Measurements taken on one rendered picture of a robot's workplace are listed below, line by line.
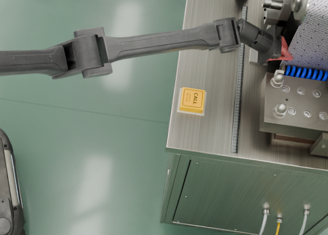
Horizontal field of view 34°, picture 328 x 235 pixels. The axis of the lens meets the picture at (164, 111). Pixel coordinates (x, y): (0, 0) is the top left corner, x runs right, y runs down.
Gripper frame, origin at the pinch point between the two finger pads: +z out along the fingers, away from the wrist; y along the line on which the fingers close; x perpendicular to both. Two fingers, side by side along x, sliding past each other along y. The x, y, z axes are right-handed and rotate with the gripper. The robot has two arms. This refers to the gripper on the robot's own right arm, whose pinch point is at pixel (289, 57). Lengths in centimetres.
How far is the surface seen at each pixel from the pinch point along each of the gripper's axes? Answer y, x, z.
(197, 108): 13.1, -24.0, -13.1
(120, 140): -14, -118, 9
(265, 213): 27, -47, 37
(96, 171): 3, -122, 1
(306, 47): 0.3, 6.6, -0.5
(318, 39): 0.3, 11.3, -0.9
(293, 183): 25.6, -21.8, 24.7
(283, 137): 18.7, -10.6, 8.9
